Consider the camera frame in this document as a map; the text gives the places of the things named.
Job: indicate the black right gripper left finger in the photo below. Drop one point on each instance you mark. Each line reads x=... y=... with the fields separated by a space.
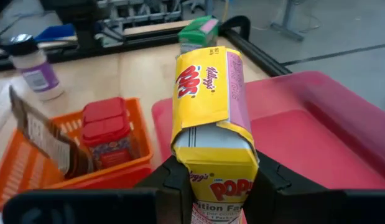
x=102 y=208

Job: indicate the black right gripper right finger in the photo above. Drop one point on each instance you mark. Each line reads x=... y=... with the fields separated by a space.
x=304 y=208

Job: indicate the red-lid spice jar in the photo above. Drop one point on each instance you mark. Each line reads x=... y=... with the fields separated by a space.
x=105 y=124

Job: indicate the brown taco seasoning packet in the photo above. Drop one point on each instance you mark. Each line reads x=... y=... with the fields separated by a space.
x=46 y=140

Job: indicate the yellow Corn Pops cereal box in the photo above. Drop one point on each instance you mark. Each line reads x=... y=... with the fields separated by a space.
x=204 y=102

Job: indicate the purple-label jar black lid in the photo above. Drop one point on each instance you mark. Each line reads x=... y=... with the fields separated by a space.
x=39 y=74

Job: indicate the green Apple Jacks cereal box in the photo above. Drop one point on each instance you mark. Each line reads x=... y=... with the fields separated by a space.
x=196 y=32

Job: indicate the red plastic basket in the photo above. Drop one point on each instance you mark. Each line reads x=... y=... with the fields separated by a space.
x=117 y=179

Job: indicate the pink plastic tray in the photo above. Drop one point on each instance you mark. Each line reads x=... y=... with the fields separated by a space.
x=304 y=140

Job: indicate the orange plastic basket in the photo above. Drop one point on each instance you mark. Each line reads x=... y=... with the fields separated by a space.
x=12 y=174

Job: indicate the black frame hook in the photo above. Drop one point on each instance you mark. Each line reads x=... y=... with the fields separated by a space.
x=239 y=21

